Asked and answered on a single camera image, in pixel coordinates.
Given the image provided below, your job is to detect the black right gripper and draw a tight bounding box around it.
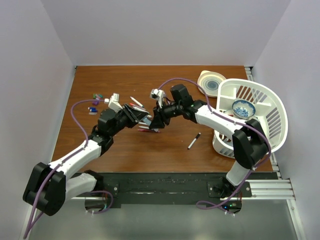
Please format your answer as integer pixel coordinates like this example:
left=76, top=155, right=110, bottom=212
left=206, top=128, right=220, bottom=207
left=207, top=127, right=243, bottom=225
left=149, top=101, right=183, bottom=130

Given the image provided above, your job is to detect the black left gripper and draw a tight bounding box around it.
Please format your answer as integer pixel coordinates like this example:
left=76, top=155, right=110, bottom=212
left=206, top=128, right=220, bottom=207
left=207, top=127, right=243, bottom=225
left=109, top=103, right=148, bottom=137

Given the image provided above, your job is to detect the pink marker pen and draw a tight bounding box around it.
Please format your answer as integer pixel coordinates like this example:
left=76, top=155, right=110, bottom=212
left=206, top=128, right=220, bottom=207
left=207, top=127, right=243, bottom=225
left=129, top=103, right=146, bottom=111

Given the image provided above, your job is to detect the teal tip white marker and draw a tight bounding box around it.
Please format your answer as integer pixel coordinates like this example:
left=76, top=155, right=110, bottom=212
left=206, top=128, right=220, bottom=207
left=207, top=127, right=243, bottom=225
left=130, top=96, right=144, bottom=108

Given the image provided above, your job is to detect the blue marker cap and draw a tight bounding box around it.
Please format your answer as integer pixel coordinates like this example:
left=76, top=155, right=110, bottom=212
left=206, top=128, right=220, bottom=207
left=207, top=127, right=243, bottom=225
left=88, top=107, right=98, bottom=113

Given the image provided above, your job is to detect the light blue highlighter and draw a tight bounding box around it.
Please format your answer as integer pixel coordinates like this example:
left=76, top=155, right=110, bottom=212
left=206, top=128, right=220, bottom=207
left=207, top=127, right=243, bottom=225
left=142, top=118, right=152, bottom=126

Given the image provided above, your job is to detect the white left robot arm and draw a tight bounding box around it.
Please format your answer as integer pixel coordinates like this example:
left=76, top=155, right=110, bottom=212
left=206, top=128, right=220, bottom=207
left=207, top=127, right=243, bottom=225
left=22, top=104, right=149, bottom=216

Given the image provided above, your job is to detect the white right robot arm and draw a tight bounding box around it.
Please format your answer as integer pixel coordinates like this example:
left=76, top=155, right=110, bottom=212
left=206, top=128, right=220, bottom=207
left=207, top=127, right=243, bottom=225
left=149, top=84, right=270, bottom=197

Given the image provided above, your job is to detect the black cap whiteboard marker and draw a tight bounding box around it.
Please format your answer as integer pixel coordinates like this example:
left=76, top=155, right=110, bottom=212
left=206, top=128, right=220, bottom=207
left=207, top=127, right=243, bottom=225
left=187, top=132, right=201, bottom=150

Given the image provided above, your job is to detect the cream plate with grey spiral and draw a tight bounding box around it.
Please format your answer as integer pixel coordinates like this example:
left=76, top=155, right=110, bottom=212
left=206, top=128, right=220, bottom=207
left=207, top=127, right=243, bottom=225
left=197, top=70, right=226, bottom=98

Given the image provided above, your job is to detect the white watermelon pattern plate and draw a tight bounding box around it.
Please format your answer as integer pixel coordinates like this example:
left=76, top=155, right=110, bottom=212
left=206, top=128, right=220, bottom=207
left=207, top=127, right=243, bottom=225
left=224, top=109, right=234, bottom=117

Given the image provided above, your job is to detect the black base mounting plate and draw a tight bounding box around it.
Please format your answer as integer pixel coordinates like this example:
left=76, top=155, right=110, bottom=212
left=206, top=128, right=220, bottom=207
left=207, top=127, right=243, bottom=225
left=69, top=171, right=279, bottom=211

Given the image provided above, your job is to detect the blue floral ceramic bowl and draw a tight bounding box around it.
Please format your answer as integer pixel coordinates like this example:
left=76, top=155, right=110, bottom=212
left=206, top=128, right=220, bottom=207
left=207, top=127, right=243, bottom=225
left=231, top=99, right=256, bottom=120

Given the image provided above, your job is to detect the white plastic dish rack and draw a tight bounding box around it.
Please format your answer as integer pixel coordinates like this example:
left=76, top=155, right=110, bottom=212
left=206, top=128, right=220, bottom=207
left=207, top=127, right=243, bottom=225
left=216, top=78, right=288, bottom=153

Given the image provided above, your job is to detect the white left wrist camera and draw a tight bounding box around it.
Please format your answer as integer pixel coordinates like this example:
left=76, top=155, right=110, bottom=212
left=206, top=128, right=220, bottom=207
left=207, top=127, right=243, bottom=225
left=104, top=93, right=123, bottom=112

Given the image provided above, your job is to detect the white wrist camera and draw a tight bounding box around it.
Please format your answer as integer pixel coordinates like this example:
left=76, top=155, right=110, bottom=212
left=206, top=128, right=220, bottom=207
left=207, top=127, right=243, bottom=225
left=104, top=93, right=123, bottom=112
left=149, top=88, right=167, bottom=109

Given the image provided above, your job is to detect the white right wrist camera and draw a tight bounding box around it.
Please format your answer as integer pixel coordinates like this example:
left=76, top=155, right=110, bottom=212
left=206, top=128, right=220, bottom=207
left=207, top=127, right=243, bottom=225
left=149, top=88, right=167, bottom=109

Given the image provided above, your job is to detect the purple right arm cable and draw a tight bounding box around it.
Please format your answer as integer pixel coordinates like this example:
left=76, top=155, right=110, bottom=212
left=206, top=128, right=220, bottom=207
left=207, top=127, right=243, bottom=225
left=157, top=77, right=272, bottom=211

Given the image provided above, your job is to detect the aluminium frame rail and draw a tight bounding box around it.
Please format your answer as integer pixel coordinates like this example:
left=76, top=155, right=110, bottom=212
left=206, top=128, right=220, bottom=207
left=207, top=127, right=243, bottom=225
left=48, top=176, right=294, bottom=202

